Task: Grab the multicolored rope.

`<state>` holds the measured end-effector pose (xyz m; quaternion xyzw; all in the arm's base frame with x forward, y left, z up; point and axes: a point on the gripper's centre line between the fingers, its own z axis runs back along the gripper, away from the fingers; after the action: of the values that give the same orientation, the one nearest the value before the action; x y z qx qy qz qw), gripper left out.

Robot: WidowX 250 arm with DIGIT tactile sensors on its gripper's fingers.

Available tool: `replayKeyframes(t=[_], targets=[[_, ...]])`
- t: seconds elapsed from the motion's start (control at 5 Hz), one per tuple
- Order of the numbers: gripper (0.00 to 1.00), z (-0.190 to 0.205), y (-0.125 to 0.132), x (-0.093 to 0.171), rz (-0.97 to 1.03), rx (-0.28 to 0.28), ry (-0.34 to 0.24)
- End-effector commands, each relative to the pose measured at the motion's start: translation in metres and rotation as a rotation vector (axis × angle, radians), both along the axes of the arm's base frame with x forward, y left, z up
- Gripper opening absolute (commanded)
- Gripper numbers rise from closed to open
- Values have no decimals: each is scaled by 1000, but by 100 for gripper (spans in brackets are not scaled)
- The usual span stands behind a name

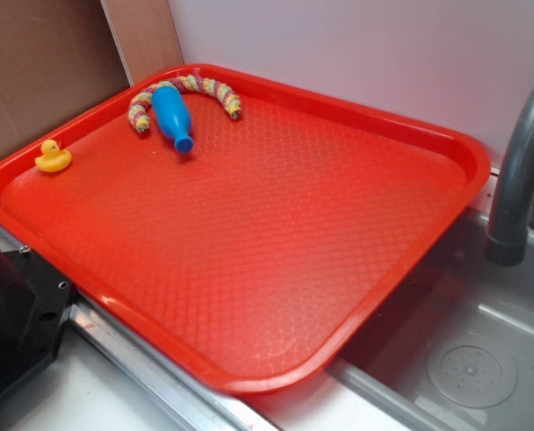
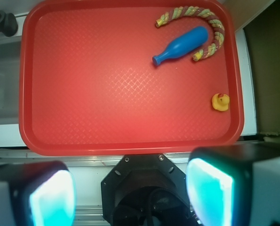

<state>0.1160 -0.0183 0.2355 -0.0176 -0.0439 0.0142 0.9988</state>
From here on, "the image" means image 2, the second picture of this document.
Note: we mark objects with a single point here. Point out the blue plastic toy bottle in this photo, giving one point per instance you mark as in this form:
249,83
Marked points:
182,45

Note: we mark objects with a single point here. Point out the brown cardboard panel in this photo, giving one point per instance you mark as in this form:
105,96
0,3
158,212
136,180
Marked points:
263,40

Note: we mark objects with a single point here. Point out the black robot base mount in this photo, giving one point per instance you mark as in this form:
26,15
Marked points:
146,190

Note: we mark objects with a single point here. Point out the grey sink faucet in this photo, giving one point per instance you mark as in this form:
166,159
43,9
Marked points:
8,24

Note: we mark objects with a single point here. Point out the yellow rubber duck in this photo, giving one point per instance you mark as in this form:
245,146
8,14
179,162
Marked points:
220,102

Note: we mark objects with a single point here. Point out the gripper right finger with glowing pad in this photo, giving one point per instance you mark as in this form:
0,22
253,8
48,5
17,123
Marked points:
236,185

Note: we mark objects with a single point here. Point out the red plastic tray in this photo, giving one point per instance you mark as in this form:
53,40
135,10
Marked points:
88,85

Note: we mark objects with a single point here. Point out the grey toy sink basin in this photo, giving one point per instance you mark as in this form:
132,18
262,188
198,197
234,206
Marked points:
9,82

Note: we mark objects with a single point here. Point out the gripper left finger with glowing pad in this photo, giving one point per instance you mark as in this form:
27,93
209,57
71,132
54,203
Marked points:
37,194

